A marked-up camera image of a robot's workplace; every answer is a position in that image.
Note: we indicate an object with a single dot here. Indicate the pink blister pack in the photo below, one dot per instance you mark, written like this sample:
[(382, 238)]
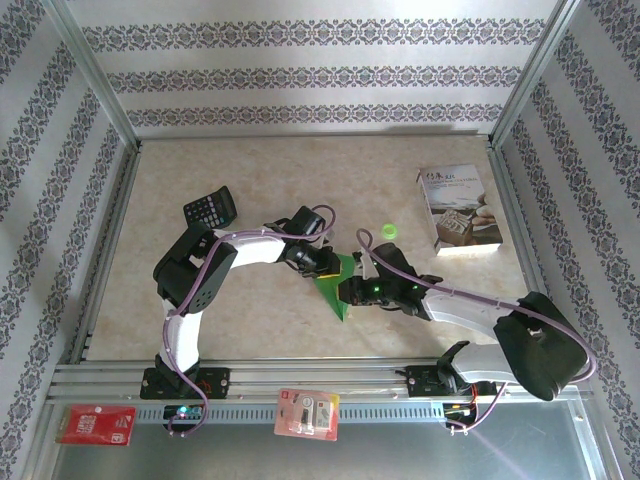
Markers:
[(305, 415)]

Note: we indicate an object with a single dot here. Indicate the aluminium frame post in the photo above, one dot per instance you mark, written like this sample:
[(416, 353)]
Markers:
[(97, 75), (534, 75)]

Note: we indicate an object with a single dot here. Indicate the steel shelf plate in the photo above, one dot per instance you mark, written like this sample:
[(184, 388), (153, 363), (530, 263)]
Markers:
[(400, 455)]

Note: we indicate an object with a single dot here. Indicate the black desk calculator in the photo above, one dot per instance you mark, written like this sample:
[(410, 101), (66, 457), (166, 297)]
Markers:
[(212, 205)]

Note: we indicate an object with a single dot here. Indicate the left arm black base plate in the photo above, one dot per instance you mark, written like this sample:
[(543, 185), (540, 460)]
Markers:
[(215, 382)]

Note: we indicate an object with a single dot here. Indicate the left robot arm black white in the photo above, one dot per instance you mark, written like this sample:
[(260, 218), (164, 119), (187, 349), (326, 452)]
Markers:
[(195, 270)]

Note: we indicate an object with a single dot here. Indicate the aluminium side rail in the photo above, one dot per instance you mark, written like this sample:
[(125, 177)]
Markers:
[(517, 200), (109, 250)]

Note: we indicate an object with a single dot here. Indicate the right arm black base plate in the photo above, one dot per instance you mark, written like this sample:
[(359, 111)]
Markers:
[(420, 382)]

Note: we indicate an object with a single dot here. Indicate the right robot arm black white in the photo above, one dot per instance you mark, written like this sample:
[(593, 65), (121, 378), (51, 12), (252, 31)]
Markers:
[(540, 345)]

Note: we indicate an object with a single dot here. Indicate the book with photo cover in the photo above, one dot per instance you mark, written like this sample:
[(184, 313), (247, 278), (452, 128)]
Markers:
[(457, 210)]

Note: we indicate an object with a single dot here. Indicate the red card package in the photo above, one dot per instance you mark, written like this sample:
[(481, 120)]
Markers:
[(95, 425)]

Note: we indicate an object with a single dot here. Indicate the aluminium table edge rail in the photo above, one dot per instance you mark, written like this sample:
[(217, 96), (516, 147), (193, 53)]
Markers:
[(315, 135)]

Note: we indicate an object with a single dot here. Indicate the aluminium mounting rail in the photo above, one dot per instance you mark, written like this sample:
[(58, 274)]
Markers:
[(320, 372)]

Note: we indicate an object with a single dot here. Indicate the green square paper sheet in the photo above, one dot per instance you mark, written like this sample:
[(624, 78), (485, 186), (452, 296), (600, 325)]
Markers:
[(334, 295)]

